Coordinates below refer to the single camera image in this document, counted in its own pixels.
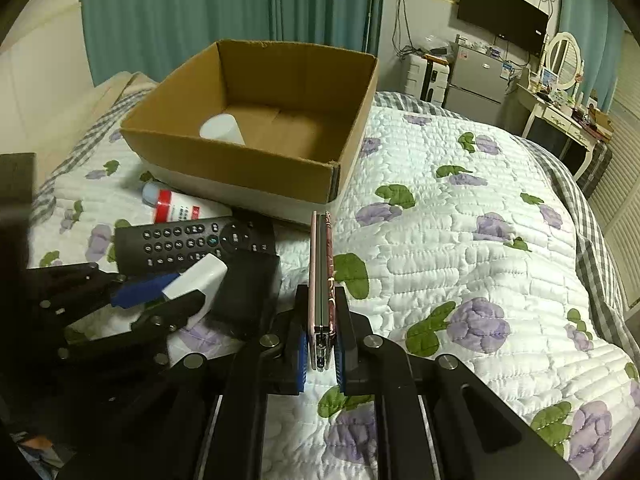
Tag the black wall television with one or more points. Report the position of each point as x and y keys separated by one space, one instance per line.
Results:
x=517 y=22

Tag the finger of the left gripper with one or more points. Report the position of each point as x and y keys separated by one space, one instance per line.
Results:
x=86 y=286
x=154 y=324

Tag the pink phone case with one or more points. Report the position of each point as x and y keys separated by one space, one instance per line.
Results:
x=321 y=292

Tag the brown cardboard box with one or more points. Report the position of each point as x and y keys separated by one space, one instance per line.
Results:
x=301 y=109

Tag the red cap white bottle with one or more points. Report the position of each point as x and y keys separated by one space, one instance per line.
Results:
x=172 y=206

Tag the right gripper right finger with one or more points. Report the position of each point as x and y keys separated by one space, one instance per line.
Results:
x=435 y=419

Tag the green curtain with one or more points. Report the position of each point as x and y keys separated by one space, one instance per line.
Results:
x=156 y=36
x=599 y=29

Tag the beige pillow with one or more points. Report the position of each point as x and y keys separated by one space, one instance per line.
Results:
x=54 y=139

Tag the grey small fridge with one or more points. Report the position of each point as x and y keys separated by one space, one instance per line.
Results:
x=477 y=86

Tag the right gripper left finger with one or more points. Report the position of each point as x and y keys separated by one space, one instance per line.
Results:
x=238 y=388

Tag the white vanity table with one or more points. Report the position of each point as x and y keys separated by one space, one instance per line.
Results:
x=597 y=154

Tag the floral white quilt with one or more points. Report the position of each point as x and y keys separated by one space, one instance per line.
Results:
x=452 y=237

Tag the white suitcase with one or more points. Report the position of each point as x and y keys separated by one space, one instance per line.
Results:
x=425 y=78

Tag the white oval mirror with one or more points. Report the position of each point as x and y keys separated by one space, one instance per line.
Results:
x=563 y=57

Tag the black remote control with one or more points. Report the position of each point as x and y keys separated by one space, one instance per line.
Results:
x=174 y=246

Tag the green right curtain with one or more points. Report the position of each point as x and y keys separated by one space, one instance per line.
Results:
x=599 y=29

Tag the white louvered wardrobe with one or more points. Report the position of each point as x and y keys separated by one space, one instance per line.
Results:
x=616 y=198

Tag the white plastic cup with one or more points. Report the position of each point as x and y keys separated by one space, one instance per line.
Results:
x=223 y=128

